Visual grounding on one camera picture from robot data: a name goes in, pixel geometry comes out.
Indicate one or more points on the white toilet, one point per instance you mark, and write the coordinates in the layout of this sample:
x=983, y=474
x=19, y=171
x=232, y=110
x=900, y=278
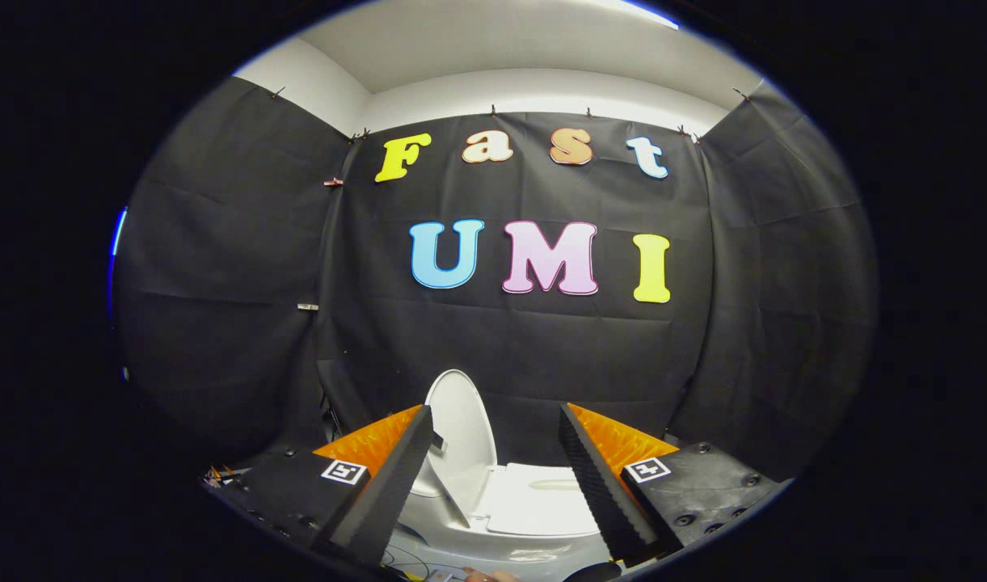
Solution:
x=509, y=551

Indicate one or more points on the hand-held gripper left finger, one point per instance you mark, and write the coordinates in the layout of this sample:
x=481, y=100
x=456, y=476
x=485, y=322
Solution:
x=388, y=493

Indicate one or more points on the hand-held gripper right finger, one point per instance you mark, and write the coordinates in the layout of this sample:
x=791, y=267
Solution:
x=598, y=485

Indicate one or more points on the white toilet seat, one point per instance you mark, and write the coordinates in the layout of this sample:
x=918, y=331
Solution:
x=542, y=501

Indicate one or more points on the white toilet lid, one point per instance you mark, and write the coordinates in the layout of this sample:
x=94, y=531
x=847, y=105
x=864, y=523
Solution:
x=465, y=428

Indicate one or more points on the black backdrop cloth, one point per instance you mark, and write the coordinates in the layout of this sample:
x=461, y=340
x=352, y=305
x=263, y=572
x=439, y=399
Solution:
x=542, y=347

